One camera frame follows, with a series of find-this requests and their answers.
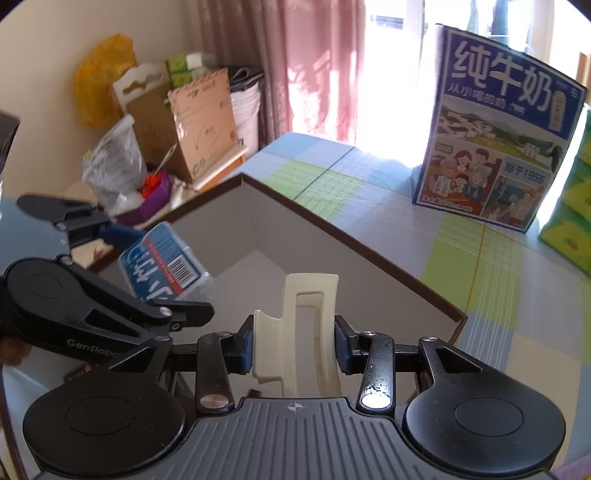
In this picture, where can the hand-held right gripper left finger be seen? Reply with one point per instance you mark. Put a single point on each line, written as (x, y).
(247, 350)

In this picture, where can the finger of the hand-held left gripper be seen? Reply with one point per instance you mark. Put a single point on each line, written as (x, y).
(120, 234)
(175, 313)

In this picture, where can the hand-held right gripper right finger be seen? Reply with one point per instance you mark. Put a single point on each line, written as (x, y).
(344, 350)

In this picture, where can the blue pocket tissue packet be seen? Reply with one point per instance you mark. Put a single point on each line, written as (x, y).
(161, 263)

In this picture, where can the cream hair claw clip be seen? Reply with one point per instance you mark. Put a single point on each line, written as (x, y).
(295, 295)

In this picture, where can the brown cardboard storage box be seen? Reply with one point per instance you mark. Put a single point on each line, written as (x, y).
(323, 258)

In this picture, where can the checked cloth desktop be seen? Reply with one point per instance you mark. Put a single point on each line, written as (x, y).
(415, 240)

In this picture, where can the purple gift box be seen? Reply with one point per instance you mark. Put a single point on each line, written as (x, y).
(154, 203)

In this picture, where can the red ornament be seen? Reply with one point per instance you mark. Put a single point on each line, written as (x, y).
(148, 184)

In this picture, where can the clear plastic bag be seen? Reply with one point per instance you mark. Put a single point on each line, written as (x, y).
(113, 161)

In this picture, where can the metal spoon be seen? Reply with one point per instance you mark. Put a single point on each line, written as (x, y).
(165, 160)

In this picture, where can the plain brown cardboard box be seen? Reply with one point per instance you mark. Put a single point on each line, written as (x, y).
(147, 124)

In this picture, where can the printed cardboard carton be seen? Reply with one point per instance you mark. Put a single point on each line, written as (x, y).
(203, 120)

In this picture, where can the yellow plastic bag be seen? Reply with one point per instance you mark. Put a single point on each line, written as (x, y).
(99, 78)

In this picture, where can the small green tissue pack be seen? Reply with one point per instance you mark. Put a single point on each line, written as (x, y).
(182, 79)
(182, 63)

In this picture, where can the white plastic bucket stack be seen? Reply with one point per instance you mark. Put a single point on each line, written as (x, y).
(247, 115)

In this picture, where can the pink curtain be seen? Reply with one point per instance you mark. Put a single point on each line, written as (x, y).
(314, 69)

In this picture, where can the stack of green tissue packets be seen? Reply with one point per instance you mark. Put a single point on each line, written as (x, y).
(572, 221)

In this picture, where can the blue illustrated milk carton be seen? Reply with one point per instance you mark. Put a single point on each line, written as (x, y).
(498, 138)

